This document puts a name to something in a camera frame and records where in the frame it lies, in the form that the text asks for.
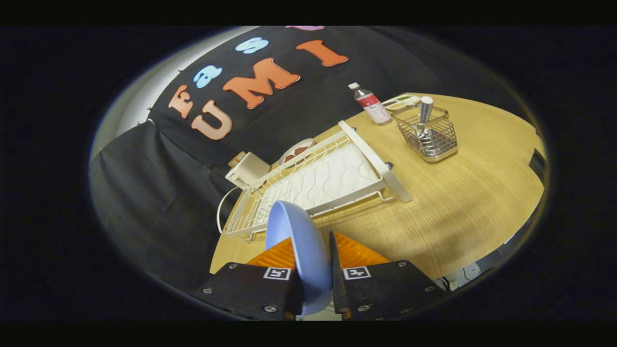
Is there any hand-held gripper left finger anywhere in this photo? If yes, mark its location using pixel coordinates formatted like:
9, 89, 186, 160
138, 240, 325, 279
193, 237, 304, 321

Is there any black backdrop cloth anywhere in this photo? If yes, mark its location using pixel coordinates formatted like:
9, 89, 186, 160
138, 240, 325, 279
89, 27, 526, 294

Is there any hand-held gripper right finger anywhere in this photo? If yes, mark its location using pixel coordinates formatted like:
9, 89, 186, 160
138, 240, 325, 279
329, 231, 446, 321

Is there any metal wire basket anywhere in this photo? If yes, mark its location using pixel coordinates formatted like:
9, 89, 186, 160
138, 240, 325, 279
391, 105, 457, 162

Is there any white dish rack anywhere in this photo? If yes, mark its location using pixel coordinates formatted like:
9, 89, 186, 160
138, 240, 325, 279
217, 120, 413, 242

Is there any silver spoon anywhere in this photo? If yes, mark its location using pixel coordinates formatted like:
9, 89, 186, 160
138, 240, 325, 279
417, 96, 434, 151

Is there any clear plastic bottle red label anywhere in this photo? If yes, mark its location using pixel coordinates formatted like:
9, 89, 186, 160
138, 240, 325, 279
348, 82, 392, 125

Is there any beige plate with food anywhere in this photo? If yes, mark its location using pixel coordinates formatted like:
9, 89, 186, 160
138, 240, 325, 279
278, 138, 316, 165

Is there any white toaster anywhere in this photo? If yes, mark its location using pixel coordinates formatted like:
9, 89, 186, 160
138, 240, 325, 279
225, 152, 270, 189

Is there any small dark block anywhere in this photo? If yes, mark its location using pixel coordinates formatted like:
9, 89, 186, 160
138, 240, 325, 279
528, 148, 548, 181

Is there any white divided condiment tray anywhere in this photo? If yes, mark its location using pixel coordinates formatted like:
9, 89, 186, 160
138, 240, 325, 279
382, 95, 421, 111

